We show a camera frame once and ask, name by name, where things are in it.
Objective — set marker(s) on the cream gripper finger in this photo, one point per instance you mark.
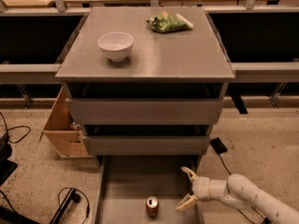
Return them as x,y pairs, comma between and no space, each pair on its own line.
187,202
190,173

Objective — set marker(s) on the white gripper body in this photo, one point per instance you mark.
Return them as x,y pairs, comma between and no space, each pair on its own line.
201,188

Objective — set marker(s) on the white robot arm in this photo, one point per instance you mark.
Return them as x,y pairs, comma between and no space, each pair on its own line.
236,192

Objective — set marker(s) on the grey drawer cabinet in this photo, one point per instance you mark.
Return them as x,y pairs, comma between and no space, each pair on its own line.
184,65

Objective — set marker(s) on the grey middle drawer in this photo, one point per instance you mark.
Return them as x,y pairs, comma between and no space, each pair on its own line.
146,145

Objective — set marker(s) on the grey drawer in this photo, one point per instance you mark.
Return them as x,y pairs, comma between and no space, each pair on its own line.
145,111
146,145

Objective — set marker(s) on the grey top drawer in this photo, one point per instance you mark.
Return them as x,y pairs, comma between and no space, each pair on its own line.
145,111

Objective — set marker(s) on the black power adapter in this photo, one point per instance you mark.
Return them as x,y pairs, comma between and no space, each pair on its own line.
218,145

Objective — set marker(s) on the cardboard box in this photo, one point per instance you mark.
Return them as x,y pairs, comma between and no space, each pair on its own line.
63,133

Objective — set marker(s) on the white ceramic bowl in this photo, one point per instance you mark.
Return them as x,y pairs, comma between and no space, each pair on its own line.
116,45

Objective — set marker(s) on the green chip bag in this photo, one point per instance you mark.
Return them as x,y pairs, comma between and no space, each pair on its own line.
167,22

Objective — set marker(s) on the black stand with cable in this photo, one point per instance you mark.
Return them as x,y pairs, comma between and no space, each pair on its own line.
67,196

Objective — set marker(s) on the grey metal rail frame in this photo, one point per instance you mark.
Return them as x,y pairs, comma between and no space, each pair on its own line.
246,72

